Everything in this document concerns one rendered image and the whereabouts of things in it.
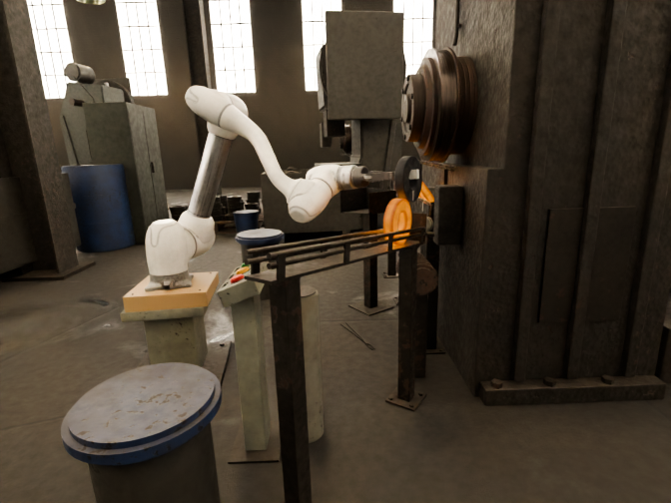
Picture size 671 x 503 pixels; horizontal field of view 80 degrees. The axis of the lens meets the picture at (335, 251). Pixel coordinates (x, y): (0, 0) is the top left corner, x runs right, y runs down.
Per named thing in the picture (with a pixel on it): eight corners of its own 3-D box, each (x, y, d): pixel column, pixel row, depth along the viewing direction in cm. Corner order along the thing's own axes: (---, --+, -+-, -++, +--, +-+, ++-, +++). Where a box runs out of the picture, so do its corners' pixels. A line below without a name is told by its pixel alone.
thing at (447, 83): (426, 161, 203) (428, 61, 191) (455, 164, 157) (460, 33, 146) (413, 162, 203) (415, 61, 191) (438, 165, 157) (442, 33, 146)
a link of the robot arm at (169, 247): (140, 275, 166) (133, 223, 161) (167, 264, 183) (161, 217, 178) (175, 276, 162) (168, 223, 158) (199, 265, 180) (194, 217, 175)
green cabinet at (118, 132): (106, 245, 446) (81, 103, 409) (136, 233, 514) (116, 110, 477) (150, 244, 446) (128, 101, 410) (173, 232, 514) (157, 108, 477)
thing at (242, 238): (289, 285, 292) (286, 228, 282) (285, 301, 261) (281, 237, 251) (246, 286, 292) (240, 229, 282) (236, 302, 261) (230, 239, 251)
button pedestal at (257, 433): (286, 417, 147) (275, 255, 131) (278, 468, 123) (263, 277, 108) (242, 419, 146) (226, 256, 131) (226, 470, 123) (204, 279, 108)
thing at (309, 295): (324, 420, 145) (318, 283, 132) (324, 443, 133) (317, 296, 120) (291, 421, 145) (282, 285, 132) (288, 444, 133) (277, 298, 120)
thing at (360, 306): (367, 296, 265) (365, 187, 248) (395, 307, 245) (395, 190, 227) (342, 303, 254) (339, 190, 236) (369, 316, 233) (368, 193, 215)
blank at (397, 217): (414, 227, 140) (406, 226, 142) (407, 189, 131) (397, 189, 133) (397, 255, 130) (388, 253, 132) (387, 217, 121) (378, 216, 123)
